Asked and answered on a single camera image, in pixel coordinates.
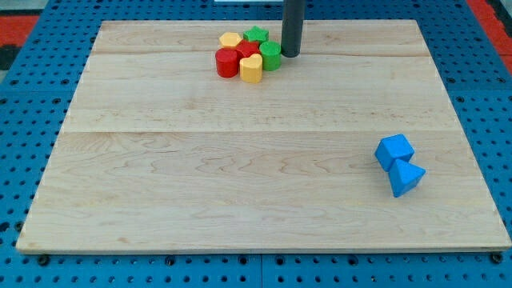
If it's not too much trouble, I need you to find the light wooden board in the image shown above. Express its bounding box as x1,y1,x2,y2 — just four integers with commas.
16,20,511,254

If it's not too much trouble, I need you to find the yellow heart block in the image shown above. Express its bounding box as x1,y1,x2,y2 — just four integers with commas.
239,54,262,83

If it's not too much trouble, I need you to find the red cylinder block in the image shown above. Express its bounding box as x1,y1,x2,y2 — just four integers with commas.
215,48,239,78

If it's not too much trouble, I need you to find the green cylinder block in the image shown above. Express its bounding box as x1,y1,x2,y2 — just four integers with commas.
259,41,281,71

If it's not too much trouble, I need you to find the red star block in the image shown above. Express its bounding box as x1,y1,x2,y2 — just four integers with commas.
235,39,260,59

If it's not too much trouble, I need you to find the yellow hexagon block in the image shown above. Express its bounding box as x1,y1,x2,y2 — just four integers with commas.
218,32,243,49

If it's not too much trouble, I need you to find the green star block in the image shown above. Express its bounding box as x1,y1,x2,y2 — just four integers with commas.
243,26,269,44

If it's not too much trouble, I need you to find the blue cube block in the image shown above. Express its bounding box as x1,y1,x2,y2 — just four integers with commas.
374,134,415,172

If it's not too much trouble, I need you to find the blue triangle block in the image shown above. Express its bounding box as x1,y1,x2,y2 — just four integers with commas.
388,159,426,198

